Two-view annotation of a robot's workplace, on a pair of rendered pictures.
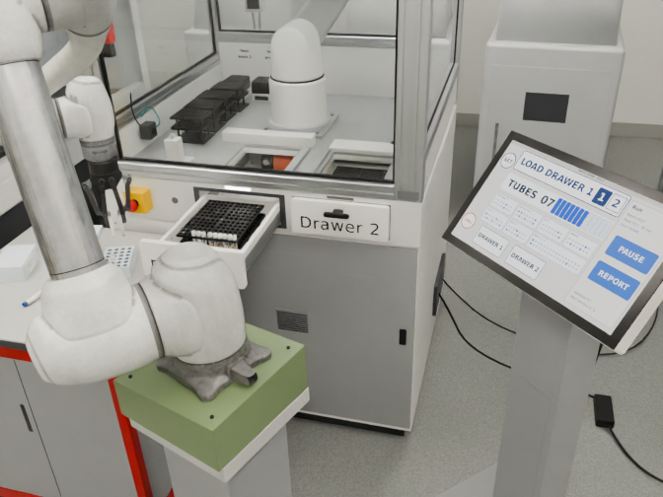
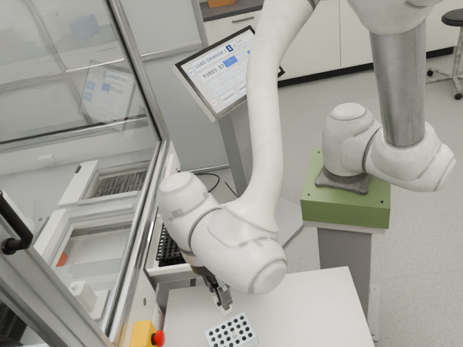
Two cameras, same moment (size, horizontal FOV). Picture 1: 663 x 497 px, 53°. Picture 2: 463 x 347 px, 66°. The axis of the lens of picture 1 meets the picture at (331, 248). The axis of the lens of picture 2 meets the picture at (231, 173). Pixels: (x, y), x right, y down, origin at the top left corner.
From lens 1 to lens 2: 1.99 m
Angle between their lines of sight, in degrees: 78
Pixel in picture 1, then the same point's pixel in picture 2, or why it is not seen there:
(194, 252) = (346, 107)
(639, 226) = (246, 43)
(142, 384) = (382, 193)
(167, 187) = (138, 299)
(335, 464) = not seen: hidden behind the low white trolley
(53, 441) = not seen: outside the picture
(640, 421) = not seen: hidden behind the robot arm
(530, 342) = (241, 130)
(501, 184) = (202, 80)
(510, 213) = (220, 82)
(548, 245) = (240, 74)
